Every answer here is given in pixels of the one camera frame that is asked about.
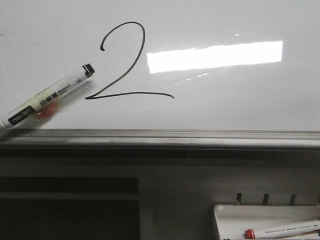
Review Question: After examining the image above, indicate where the white black whiteboard marker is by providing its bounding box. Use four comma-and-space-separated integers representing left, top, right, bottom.
0, 63, 95, 130

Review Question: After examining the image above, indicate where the white whiteboard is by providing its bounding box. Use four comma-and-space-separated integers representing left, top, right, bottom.
0, 0, 320, 131

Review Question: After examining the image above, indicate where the black tray hook left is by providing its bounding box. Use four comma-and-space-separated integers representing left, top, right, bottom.
236, 192, 242, 205

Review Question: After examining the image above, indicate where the black tray hook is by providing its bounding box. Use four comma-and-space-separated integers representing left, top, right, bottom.
262, 193, 270, 206
236, 192, 242, 205
289, 193, 297, 206

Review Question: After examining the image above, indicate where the white marker tray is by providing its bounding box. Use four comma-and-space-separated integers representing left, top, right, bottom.
212, 204, 320, 240

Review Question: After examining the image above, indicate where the black tray hook middle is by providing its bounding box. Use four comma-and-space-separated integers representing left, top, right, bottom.
262, 193, 270, 206

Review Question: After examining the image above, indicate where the grey cabinet panel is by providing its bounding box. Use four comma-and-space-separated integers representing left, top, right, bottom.
0, 157, 320, 240

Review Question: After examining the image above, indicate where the black tray hook right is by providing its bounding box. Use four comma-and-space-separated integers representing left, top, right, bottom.
289, 193, 297, 206

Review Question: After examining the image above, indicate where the white red-capped marker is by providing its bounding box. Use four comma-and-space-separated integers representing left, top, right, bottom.
244, 219, 320, 240

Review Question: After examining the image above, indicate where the grey whiteboard frame ledge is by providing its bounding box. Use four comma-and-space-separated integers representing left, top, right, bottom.
0, 129, 320, 158

